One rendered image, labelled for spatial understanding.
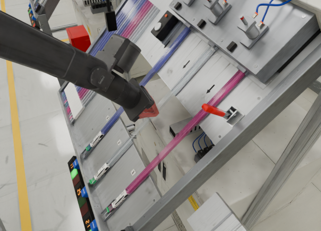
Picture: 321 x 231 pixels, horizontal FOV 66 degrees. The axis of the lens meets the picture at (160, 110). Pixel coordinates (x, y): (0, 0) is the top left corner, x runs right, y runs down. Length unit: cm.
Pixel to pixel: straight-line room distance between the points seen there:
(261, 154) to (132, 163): 54
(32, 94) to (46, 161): 76
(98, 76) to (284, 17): 35
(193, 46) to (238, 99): 20
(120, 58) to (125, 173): 32
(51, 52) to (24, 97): 199
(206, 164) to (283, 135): 64
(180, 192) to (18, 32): 42
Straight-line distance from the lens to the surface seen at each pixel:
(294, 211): 170
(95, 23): 186
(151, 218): 61
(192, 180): 55
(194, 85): 61
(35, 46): 39
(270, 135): 110
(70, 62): 42
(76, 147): 87
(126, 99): 54
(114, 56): 50
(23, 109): 227
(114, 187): 72
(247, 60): 50
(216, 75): 59
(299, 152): 73
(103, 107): 84
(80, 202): 86
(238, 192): 91
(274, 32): 51
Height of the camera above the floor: 140
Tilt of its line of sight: 45 degrees down
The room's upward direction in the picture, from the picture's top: straight up
